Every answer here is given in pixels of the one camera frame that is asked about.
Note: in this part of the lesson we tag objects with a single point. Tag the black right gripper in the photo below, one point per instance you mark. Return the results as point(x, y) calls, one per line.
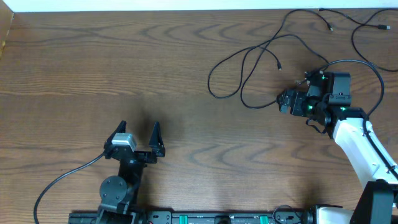
point(298, 96)

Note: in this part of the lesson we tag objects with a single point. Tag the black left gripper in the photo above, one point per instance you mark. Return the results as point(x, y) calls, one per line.
point(156, 142)

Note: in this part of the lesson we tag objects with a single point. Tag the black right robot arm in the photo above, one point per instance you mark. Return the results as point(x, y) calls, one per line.
point(328, 102)

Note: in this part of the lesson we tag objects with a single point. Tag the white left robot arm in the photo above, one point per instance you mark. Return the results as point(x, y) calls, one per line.
point(119, 192)

